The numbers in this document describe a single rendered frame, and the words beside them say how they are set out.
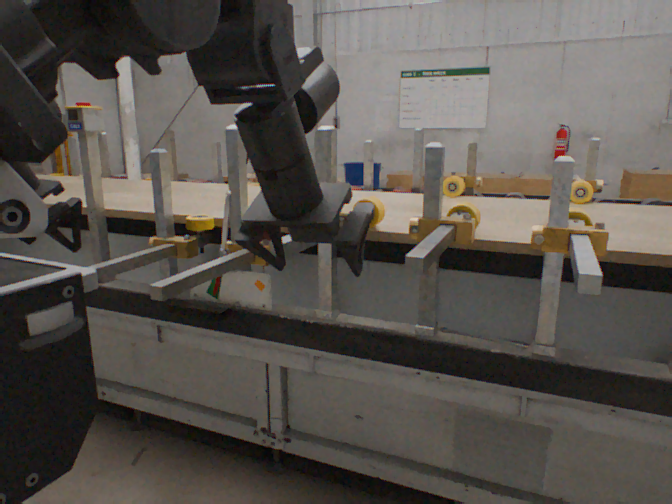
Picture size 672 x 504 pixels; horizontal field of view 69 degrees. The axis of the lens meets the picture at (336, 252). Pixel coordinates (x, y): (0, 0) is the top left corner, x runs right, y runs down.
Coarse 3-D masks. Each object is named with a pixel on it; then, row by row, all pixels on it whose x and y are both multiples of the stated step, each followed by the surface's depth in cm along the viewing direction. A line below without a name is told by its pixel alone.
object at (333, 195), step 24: (288, 168) 44; (312, 168) 46; (264, 192) 47; (288, 192) 46; (312, 192) 47; (336, 192) 49; (264, 216) 49; (288, 216) 47; (312, 216) 47; (336, 216) 47
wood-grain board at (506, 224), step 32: (64, 192) 206; (128, 192) 206; (192, 192) 206; (224, 192) 206; (256, 192) 206; (352, 192) 206; (384, 192) 206; (384, 224) 136; (480, 224) 136; (512, 224) 136; (608, 224) 136; (640, 224) 136; (608, 256) 107; (640, 256) 105
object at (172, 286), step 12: (240, 252) 121; (204, 264) 110; (216, 264) 110; (228, 264) 114; (240, 264) 119; (180, 276) 101; (192, 276) 103; (204, 276) 106; (216, 276) 110; (156, 288) 95; (168, 288) 96; (180, 288) 99
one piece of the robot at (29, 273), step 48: (0, 288) 36; (48, 288) 36; (96, 288) 41; (0, 336) 33; (48, 336) 36; (0, 384) 34; (48, 384) 37; (0, 432) 34; (48, 432) 37; (0, 480) 34; (48, 480) 38
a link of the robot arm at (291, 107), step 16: (304, 96) 46; (240, 112) 43; (256, 112) 41; (272, 112) 41; (288, 112) 42; (304, 112) 46; (240, 128) 42; (256, 128) 41; (272, 128) 41; (288, 128) 42; (256, 144) 43; (272, 144) 42; (288, 144) 43; (304, 144) 45; (256, 160) 44; (272, 160) 43; (288, 160) 44
